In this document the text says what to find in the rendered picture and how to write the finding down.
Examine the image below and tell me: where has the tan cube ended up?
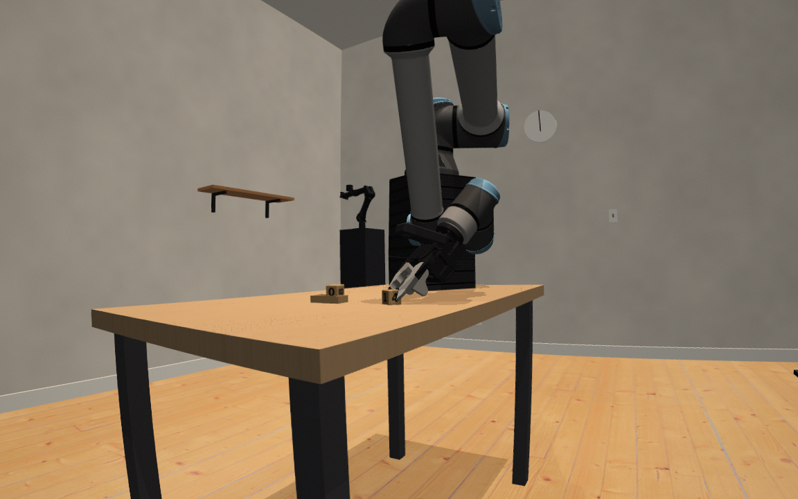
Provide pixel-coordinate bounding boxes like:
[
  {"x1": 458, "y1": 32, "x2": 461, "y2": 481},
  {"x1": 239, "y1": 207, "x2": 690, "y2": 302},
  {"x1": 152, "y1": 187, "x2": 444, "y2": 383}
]
[
  {"x1": 382, "y1": 289, "x2": 401, "y2": 305},
  {"x1": 326, "y1": 284, "x2": 344, "y2": 296}
]

